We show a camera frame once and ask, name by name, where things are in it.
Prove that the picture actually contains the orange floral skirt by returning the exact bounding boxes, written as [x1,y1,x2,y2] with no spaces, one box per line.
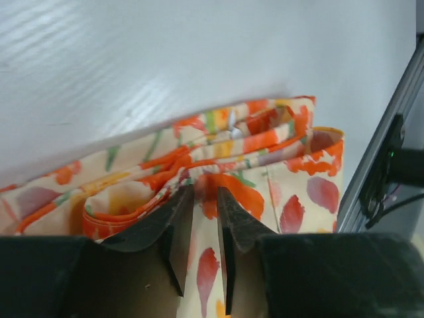
[1,96,344,317]

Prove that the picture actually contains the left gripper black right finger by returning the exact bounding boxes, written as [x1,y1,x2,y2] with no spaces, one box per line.
[217,187,423,317]

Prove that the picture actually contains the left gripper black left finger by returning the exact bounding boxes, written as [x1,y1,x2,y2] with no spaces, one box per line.
[1,185,194,317]

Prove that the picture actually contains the aluminium frame rail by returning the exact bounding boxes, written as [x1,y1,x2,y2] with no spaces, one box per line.
[337,33,423,238]

